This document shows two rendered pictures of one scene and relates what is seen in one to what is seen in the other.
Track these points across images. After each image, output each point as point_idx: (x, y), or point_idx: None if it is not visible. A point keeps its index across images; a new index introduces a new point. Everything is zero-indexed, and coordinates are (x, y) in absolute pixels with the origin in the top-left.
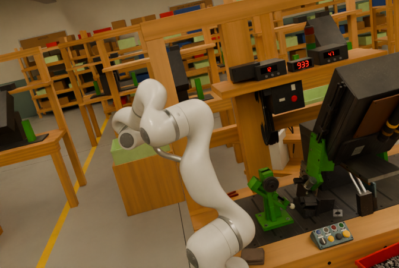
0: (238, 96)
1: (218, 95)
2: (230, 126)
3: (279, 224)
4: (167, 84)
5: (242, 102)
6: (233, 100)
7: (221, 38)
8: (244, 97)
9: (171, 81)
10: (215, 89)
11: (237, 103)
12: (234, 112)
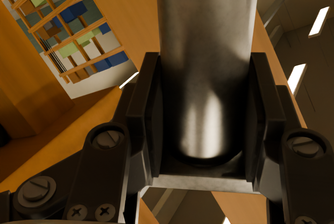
0: (19, 119)
1: (43, 154)
2: None
3: None
4: (241, 201)
5: (1, 103)
6: (35, 93)
7: (141, 221)
8: (8, 116)
9: (225, 208)
10: (86, 134)
11: (8, 100)
12: (20, 47)
